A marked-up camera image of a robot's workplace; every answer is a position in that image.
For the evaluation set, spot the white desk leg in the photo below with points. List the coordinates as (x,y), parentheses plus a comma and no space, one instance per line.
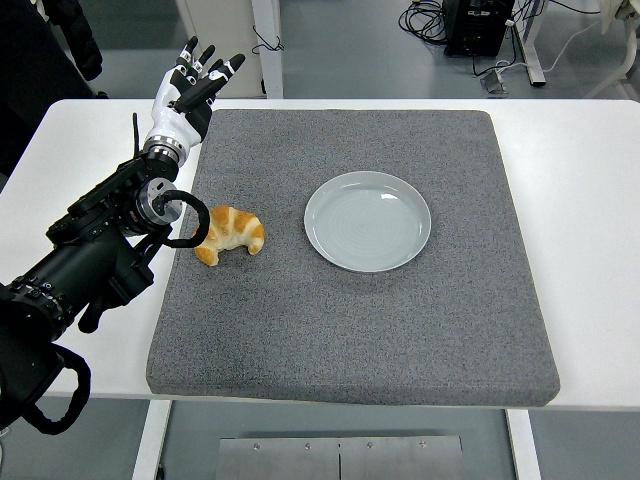
(532,50)

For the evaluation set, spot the white post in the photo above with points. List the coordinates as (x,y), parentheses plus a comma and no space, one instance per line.
(270,60)

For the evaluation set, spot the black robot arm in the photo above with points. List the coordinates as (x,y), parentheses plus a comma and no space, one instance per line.
(75,260)

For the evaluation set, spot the white cabinet panel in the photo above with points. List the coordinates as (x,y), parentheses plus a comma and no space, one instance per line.
(225,25)

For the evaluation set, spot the white chair base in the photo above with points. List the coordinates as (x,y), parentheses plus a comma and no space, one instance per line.
(625,65)

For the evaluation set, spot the grey metal plate with screws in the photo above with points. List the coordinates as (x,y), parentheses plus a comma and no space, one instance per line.
(340,460)

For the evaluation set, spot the person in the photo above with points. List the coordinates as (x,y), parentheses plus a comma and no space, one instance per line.
(30,75)

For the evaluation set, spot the grey round plate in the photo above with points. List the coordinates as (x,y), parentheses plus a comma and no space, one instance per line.
(367,222)

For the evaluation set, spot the white table leg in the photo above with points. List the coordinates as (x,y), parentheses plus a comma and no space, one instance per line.
(150,440)
(522,445)

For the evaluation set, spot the golden croissant bread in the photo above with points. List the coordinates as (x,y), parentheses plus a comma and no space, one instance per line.
(235,227)

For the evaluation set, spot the black computer case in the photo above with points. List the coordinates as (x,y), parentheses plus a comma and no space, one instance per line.
(475,27)

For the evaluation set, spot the grey felt mat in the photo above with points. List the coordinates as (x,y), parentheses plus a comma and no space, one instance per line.
(350,325)

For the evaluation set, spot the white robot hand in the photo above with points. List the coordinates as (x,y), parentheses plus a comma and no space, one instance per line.
(172,120)

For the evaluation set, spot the black jacket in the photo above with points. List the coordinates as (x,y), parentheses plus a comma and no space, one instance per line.
(90,45)

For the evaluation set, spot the grey metal pedal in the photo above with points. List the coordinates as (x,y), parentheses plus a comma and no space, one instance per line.
(495,82)

